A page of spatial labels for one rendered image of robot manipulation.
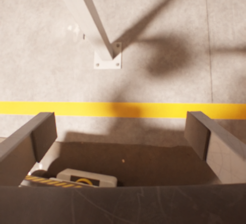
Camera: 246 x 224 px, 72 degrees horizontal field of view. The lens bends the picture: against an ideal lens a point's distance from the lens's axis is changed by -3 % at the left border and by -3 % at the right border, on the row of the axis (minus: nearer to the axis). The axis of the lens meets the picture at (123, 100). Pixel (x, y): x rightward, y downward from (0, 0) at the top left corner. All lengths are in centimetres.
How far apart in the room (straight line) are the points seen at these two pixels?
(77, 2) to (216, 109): 77
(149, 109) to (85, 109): 34
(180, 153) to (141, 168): 20
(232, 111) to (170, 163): 40
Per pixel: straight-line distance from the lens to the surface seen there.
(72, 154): 97
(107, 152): 92
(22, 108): 113
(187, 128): 17
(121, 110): 91
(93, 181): 82
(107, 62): 97
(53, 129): 17
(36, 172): 94
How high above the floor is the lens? 90
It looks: 80 degrees down
